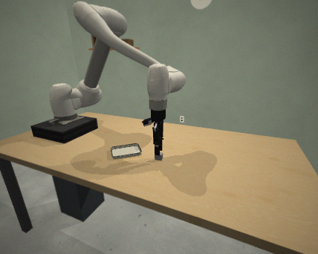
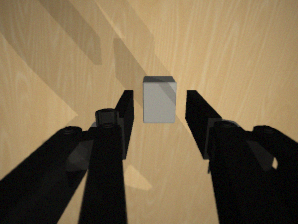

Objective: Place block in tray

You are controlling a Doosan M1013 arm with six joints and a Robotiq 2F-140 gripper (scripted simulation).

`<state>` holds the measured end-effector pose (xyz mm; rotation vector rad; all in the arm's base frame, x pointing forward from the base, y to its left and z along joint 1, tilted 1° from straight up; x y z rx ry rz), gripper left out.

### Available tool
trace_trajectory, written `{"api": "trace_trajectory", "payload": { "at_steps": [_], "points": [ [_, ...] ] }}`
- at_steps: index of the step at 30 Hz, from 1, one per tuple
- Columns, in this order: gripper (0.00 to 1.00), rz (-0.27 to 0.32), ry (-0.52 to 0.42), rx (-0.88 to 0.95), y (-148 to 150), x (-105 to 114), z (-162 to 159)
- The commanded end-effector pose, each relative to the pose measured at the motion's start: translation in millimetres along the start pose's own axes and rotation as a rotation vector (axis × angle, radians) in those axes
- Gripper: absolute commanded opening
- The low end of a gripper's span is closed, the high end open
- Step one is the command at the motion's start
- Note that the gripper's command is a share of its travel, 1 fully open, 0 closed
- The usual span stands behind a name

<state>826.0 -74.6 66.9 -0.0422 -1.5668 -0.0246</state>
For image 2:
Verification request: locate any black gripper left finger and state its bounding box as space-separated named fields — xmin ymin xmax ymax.
xmin=0 ymin=90 xmax=134 ymax=224

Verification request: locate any grey block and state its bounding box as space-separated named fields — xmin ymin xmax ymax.
xmin=143 ymin=76 xmax=177 ymax=123

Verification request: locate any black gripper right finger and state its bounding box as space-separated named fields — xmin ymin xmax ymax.
xmin=185 ymin=90 xmax=298 ymax=224

